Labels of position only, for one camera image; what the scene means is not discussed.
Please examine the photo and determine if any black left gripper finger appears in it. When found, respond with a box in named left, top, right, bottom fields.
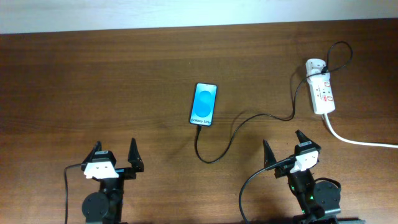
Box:
left=127, top=138, right=144, bottom=172
left=81, top=141, right=102, bottom=165

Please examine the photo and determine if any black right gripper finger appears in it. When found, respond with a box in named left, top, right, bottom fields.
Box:
left=263, top=139, right=277, bottom=167
left=295, top=129, right=312, bottom=146

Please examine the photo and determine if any black charger cable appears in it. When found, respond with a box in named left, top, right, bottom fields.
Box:
left=195, top=40, right=354, bottom=164

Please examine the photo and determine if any blue Galaxy smartphone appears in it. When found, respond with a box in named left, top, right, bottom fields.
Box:
left=189, top=83, right=218, bottom=126

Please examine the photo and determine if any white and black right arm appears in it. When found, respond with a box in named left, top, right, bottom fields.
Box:
left=263, top=130, right=366, bottom=224

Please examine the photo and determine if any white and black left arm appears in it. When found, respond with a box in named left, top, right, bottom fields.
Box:
left=81, top=138, right=144, bottom=224

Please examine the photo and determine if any white charger plug adapter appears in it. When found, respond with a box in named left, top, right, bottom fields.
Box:
left=305, top=58, right=330, bottom=82

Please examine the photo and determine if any white power strip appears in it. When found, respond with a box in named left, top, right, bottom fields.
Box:
left=308, top=73, right=335, bottom=115

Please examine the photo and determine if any white power strip cord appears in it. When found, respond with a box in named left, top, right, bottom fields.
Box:
left=322, top=113, right=398, bottom=149

